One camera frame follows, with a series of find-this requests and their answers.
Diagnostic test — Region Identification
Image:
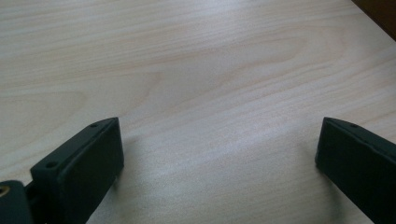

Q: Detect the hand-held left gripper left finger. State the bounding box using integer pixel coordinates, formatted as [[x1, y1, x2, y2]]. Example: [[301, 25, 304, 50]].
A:
[[30, 117, 125, 224]]

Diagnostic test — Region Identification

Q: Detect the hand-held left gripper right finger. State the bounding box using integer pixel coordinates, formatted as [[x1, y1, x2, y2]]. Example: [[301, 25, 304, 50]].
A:
[[314, 117, 396, 224]]

